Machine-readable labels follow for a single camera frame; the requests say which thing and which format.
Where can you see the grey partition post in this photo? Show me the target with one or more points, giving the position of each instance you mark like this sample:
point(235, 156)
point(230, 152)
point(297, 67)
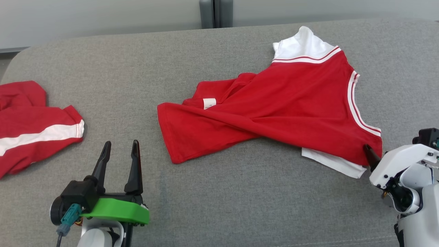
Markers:
point(216, 13)

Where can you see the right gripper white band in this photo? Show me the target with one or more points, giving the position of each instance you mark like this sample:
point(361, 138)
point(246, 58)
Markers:
point(394, 161)

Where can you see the dark grey wall baseboard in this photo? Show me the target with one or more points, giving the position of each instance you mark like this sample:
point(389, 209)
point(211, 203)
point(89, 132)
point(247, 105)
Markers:
point(13, 50)

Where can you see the red shorts white stripe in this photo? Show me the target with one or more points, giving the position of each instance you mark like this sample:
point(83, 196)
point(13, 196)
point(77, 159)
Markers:
point(31, 127)

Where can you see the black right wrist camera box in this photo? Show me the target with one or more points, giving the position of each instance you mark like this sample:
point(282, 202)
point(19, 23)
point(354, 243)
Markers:
point(427, 137)

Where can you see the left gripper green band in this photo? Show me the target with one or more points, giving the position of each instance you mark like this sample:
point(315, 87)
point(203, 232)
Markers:
point(120, 211)

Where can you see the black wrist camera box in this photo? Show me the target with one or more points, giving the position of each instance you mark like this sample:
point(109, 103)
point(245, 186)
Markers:
point(427, 137)
point(79, 193)

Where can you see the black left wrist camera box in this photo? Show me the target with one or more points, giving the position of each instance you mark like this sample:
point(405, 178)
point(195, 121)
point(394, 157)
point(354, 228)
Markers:
point(79, 193)

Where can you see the red Bulls jersey white sleeves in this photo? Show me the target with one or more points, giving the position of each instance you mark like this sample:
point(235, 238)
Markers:
point(291, 103)

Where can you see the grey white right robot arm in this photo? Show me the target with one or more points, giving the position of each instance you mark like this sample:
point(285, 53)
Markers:
point(418, 212)

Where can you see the grey fabric sofa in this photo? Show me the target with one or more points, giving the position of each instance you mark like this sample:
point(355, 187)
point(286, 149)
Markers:
point(240, 206)

